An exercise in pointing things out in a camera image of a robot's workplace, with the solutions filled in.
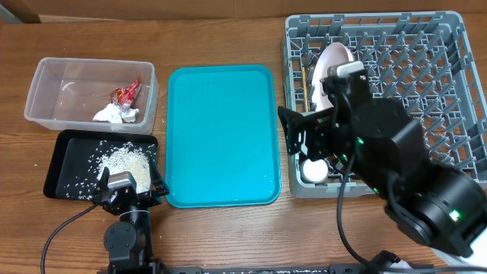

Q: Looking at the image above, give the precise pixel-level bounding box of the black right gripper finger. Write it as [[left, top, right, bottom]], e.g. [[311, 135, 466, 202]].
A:
[[278, 106, 304, 133], [285, 127, 304, 155]]

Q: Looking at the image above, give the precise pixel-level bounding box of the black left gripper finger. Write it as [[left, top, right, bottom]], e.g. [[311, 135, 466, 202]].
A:
[[150, 158, 170, 196], [97, 167, 110, 195]]

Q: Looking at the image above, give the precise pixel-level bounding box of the white paper cup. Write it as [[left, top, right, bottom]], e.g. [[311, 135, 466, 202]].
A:
[[300, 159, 329, 183]]

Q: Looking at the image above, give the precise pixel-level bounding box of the wooden chopstick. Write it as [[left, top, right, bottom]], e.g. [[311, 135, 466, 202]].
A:
[[301, 66, 309, 112]]

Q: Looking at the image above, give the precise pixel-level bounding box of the white tissue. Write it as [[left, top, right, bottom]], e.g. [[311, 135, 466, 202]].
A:
[[93, 103, 139, 124]]

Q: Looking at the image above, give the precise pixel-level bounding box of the white round plate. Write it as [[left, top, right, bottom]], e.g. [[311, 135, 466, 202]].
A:
[[311, 42, 354, 111]]

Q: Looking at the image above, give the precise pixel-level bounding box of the red snack wrapper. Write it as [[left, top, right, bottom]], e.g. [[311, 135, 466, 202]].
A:
[[110, 79, 141, 107]]

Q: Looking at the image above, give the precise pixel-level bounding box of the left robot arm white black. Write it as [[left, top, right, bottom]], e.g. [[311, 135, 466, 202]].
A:
[[93, 158, 169, 274]]

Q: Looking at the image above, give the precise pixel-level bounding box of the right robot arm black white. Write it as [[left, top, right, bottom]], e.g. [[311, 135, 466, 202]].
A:
[[278, 70, 486, 257]]

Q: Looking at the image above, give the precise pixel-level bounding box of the grey dishwasher rack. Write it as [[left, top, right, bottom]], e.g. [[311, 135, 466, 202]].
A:
[[283, 11, 486, 186]]

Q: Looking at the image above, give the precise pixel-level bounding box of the pile of rice grains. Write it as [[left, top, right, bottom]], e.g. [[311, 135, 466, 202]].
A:
[[56, 139, 158, 201]]

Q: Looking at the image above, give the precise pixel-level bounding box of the black plastic tray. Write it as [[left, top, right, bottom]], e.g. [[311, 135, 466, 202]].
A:
[[43, 129, 158, 201]]

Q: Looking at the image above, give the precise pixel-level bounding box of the teal plastic tray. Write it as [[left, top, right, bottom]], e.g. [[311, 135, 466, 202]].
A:
[[165, 65, 282, 209]]

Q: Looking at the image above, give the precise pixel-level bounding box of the clear plastic bin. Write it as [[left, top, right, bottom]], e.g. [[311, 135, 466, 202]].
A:
[[24, 57, 159, 134]]

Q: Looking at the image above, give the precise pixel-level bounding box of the black rail at bottom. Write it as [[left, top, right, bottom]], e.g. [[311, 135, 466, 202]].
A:
[[97, 250, 434, 274]]

